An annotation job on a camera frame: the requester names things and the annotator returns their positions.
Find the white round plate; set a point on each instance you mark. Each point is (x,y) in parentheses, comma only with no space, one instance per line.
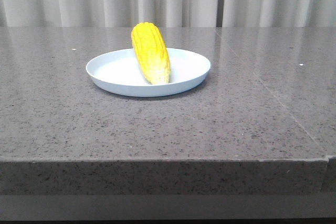
(119,72)

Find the yellow corn cob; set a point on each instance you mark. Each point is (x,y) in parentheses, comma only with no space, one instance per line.
(151,53)

